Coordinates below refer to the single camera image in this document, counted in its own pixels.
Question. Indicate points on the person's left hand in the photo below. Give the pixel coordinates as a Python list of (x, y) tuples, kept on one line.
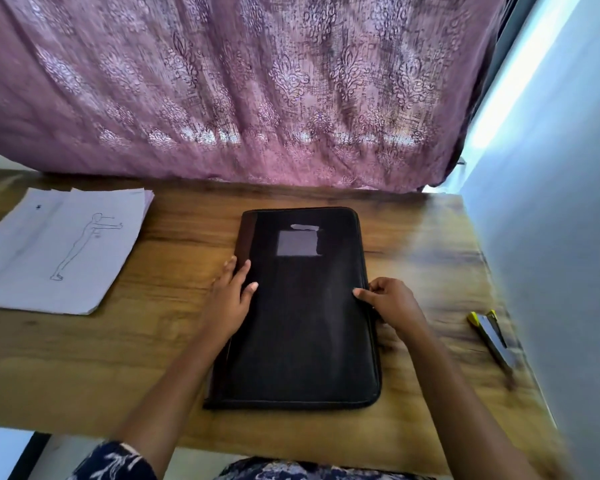
[(228, 305)]

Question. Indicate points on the person's right hand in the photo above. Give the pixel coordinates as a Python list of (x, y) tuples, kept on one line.
[(395, 303)]

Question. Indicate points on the black folder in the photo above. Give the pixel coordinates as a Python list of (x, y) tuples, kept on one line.
[(305, 335)]

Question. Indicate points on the silver yellow black stapler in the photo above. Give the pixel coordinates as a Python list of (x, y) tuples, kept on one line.
[(492, 337)]

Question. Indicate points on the body figure paper stack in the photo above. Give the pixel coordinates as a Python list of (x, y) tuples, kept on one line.
[(50, 255)]

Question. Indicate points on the person's left forearm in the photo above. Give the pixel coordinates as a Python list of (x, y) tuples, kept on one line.
[(170, 405)]

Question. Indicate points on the person's right forearm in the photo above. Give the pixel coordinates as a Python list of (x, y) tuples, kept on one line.
[(470, 410)]

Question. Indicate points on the pink patterned curtain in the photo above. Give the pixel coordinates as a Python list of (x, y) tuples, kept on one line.
[(240, 85)]

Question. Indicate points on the black table leg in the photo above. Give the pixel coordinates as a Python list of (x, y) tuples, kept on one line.
[(30, 457)]

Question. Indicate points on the dark window frame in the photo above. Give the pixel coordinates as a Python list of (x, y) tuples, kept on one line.
[(510, 45)]

